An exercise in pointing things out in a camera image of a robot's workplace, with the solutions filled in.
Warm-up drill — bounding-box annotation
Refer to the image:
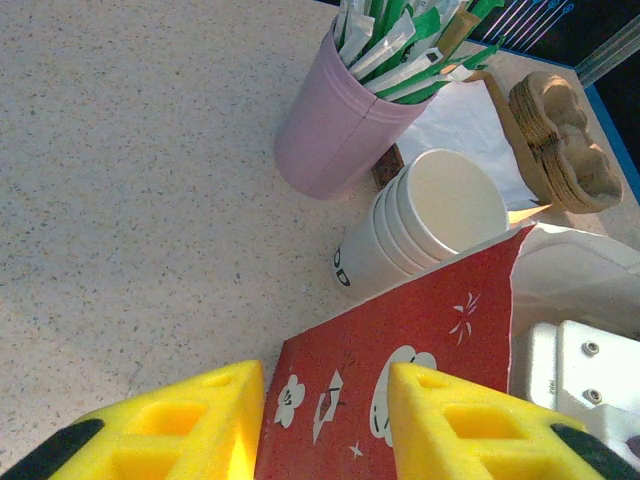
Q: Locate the pink holder cup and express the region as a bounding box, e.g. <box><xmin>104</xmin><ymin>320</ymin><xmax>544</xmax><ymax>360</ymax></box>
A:
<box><xmin>273</xmin><ymin>24</ymin><xmax>436</xmax><ymax>201</ymax></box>

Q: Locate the brown paper stirrer packet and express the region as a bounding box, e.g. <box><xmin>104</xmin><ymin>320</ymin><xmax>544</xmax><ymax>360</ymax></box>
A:
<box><xmin>439</xmin><ymin>9</ymin><xmax>481</xmax><ymax>51</ymax></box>

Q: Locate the aluminium frame post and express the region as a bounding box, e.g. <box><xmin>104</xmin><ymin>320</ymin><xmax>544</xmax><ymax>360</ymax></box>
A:
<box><xmin>574</xmin><ymin>14</ymin><xmax>640</xmax><ymax>86</ymax></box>

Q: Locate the stack of white napkins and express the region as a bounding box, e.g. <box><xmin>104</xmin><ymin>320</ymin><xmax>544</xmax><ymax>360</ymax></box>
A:
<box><xmin>394</xmin><ymin>79</ymin><xmax>531</xmax><ymax>211</ymax></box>

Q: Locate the white red printed gift bag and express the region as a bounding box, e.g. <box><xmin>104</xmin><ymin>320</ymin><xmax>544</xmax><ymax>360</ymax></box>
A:
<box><xmin>254</xmin><ymin>222</ymin><xmax>640</xmax><ymax>480</ymax></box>

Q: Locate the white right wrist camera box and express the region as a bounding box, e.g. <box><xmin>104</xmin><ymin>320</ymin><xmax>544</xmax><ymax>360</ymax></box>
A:
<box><xmin>509</xmin><ymin>318</ymin><xmax>640</xmax><ymax>451</ymax></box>

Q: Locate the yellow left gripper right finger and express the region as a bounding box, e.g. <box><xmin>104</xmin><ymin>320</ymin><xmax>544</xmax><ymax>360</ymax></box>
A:
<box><xmin>387</xmin><ymin>362</ymin><xmax>631</xmax><ymax>480</ymax></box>

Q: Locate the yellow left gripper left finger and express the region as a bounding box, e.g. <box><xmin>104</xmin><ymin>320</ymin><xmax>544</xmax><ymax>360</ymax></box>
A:
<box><xmin>0</xmin><ymin>359</ymin><xmax>266</xmax><ymax>480</ymax></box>

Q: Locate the stack of white paper cups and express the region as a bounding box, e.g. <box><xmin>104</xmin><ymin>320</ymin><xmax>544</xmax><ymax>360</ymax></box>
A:
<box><xmin>332</xmin><ymin>147</ymin><xmax>511</xmax><ymax>301</ymax></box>

